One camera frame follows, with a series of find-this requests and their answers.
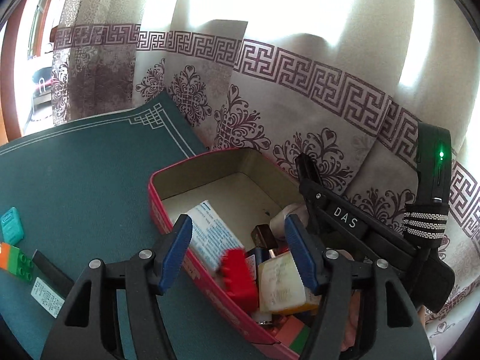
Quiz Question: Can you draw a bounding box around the light blue printed box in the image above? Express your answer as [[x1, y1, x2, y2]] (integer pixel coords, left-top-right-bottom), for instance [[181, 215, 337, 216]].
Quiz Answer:
[[30, 277, 64, 319]]

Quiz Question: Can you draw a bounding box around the pink white roll pack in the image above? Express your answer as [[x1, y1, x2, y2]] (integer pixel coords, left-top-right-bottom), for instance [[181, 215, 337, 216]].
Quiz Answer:
[[268, 201, 310, 239]]

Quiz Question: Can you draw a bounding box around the yellow white medicine box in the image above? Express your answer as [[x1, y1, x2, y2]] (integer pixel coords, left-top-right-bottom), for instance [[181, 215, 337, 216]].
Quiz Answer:
[[164, 197, 245, 276]]

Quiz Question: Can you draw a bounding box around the red long toy brick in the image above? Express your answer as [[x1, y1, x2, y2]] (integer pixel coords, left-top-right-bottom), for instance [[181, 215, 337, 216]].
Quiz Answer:
[[219, 249, 259, 314]]

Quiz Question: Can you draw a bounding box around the gold black lipstick tube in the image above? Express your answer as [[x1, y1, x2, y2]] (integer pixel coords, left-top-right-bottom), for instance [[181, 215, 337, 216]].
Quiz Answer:
[[250, 223, 278, 250]]

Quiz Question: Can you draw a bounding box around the pink green toy brick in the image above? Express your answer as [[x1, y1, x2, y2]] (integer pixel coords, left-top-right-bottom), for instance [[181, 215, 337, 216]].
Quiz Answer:
[[273, 315, 311, 354]]

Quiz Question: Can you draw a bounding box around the dark blue lotion bottle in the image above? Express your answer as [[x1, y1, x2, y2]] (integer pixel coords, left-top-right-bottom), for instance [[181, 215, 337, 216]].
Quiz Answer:
[[246, 247, 275, 283]]

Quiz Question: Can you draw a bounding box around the person's right hand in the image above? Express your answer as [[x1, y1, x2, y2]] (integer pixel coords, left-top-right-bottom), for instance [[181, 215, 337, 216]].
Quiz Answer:
[[338, 250, 362, 353]]

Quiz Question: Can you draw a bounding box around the black cylindrical tube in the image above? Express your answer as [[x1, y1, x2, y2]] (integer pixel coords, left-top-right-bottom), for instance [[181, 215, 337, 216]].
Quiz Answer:
[[32, 250, 74, 293]]

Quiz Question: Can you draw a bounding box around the orange green toy brick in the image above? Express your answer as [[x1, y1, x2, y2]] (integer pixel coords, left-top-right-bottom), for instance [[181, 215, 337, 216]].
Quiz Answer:
[[0, 242, 33, 283]]

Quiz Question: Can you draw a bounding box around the teal dental floss box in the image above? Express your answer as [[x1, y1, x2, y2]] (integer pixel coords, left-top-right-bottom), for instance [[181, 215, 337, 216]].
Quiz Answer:
[[1, 206, 24, 245]]

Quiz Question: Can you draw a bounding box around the teal table mat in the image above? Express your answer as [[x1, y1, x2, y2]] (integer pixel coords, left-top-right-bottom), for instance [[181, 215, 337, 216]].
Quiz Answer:
[[1, 94, 269, 359]]

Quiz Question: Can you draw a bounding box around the red pink tin box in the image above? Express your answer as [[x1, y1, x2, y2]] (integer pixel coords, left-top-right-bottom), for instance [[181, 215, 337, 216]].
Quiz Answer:
[[148, 148, 302, 359]]

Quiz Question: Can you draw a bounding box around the patterned curtain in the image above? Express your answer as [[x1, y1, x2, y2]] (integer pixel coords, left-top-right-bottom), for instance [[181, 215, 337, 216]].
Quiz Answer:
[[53, 0, 479, 359]]

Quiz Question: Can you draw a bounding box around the black wok on stand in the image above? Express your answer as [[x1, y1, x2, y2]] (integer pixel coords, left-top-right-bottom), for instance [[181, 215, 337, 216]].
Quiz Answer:
[[32, 67, 52, 100]]

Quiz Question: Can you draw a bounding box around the wooden door frame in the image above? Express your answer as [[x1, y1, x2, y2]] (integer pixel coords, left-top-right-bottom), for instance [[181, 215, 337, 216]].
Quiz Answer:
[[1, 0, 51, 142]]

